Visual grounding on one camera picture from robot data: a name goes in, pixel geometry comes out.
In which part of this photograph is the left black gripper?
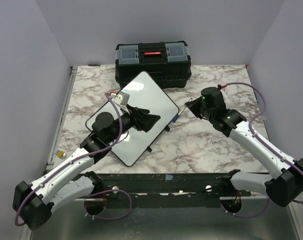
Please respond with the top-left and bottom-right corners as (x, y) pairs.
(106, 103), (160, 144)

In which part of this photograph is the white whiteboard marker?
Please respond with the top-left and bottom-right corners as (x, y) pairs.
(172, 104), (187, 123)

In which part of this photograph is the white whiteboard black frame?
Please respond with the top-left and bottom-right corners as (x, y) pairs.
(85, 71), (179, 167)

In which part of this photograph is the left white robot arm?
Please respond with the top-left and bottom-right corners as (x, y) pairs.
(12, 105), (161, 230)

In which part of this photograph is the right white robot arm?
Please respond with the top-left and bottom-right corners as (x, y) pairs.
(185, 85), (303, 207)

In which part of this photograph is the black plastic toolbox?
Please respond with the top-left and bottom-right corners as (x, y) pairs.
(115, 40), (192, 89)

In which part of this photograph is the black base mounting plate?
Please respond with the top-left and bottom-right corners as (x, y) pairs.
(84, 171), (250, 209)

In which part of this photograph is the small yellow grey object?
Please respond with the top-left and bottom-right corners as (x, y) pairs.
(55, 149), (66, 159)

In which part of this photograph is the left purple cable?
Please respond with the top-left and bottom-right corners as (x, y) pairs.
(14, 92), (133, 226)

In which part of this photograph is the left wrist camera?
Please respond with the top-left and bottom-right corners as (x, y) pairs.
(109, 91), (130, 112)

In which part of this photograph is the aluminium side rail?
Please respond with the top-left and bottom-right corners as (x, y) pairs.
(46, 66), (78, 168)

